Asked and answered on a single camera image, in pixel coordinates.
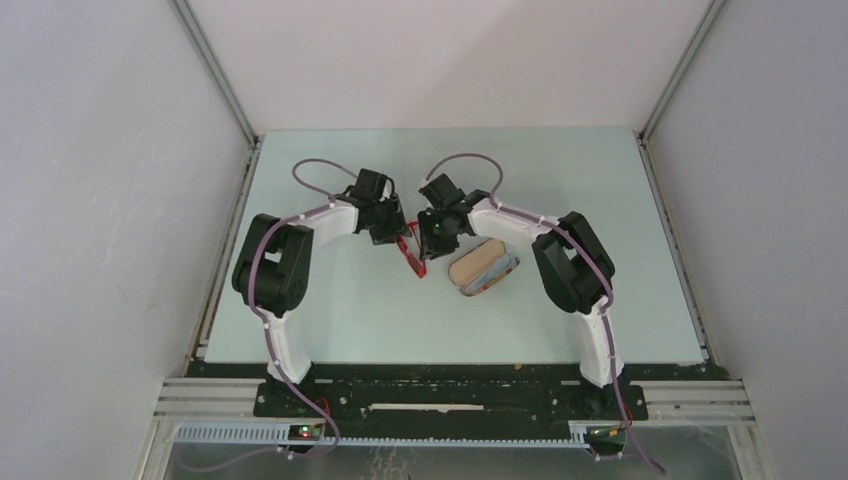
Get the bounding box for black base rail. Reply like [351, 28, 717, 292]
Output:
[155, 363, 752, 445]

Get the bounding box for light blue cleaning cloth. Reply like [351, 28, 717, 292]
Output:
[467, 255, 520, 293]

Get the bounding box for left aluminium frame post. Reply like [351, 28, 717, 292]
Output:
[168, 0, 260, 149]

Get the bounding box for white slotted cable duct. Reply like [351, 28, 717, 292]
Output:
[172, 422, 589, 449]

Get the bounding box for red sunglasses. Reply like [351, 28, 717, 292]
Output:
[395, 221, 427, 279]

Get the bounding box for aluminium frame post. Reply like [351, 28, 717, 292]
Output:
[168, 0, 260, 149]
[637, 0, 731, 145]

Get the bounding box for right aluminium frame post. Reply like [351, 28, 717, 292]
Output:
[637, 0, 731, 145]

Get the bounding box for brown plaid glasses case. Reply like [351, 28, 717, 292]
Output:
[448, 238, 520, 297]

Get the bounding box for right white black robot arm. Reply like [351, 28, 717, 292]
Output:
[417, 174, 623, 418]

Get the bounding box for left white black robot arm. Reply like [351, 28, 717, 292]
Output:
[231, 169, 410, 417]

